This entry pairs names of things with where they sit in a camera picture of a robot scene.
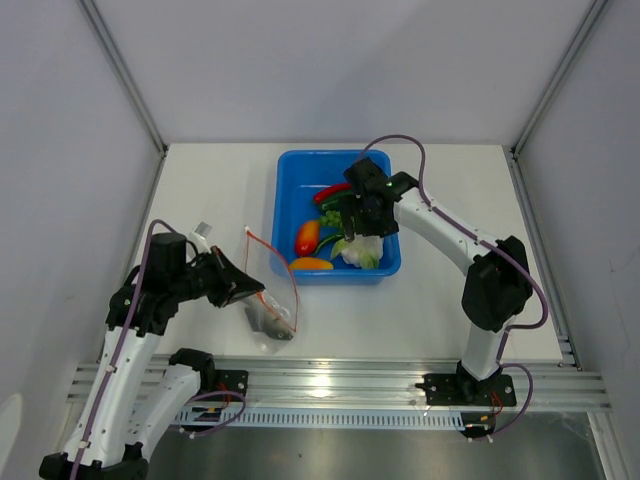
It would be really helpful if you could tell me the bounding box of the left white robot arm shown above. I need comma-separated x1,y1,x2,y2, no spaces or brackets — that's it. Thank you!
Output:
39,228,264,479

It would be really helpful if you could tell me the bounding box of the red chili pepper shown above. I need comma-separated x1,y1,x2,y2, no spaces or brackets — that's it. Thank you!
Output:
312,183,351,204

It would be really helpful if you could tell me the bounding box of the green chili pepper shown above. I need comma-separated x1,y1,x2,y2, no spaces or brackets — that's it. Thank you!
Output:
313,232,344,255

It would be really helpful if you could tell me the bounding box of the aluminium frame post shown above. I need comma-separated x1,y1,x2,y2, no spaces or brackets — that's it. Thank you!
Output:
77,0,168,156
508,0,612,156

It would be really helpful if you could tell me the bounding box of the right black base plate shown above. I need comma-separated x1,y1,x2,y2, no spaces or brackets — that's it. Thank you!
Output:
415,371,517,407

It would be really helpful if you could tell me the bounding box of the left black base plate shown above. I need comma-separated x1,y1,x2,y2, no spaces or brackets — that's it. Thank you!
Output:
214,370,249,407

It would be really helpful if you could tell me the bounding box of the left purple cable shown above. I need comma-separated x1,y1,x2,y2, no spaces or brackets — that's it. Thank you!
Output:
69,218,250,480

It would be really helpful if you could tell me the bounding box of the clear orange zip bag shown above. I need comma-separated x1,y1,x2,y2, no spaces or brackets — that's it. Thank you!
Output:
241,226,300,355

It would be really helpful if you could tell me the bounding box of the grey toy fish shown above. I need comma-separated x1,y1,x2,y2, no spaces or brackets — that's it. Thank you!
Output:
243,292,294,341

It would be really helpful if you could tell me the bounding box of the red orange mango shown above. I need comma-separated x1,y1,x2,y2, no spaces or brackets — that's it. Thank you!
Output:
294,220,321,257

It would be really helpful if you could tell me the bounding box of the white slotted cable duct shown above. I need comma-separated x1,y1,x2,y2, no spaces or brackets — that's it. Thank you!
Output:
172,407,465,432

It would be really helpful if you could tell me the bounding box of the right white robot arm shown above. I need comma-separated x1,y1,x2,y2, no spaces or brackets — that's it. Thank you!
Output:
340,166,532,404

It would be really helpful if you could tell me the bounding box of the aluminium front rail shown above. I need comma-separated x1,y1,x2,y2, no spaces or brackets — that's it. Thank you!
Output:
215,356,612,412

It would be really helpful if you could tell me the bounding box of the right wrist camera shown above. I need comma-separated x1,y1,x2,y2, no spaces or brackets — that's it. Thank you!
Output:
343,157,389,195

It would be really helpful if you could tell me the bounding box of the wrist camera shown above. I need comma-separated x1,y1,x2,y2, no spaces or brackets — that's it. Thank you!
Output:
188,222,212,253
343,157,389,195

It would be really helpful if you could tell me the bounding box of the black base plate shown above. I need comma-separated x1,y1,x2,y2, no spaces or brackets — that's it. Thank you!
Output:
214,370,249,407
415,371,517,407

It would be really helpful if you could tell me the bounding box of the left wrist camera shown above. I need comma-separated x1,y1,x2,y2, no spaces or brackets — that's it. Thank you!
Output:
188,222,212,253

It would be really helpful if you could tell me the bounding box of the blue plastic bin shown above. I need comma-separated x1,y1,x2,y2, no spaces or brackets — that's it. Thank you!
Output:
271,149,401,285

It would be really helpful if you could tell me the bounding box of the right aluminium frame post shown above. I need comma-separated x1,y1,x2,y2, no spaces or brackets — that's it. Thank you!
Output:
508,0,612,156

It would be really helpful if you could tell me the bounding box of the yellow orange mango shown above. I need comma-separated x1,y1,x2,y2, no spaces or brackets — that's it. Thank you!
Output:
289,257,334,271

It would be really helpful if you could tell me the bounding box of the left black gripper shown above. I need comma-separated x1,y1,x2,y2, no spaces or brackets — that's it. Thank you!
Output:
172,245,265,308

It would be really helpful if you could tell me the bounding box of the green cucumber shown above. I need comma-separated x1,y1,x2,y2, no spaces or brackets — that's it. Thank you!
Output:
318,194,343,211

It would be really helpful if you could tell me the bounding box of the left aluminium frame post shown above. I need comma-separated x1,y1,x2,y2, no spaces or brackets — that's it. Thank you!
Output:
77,0,168,156

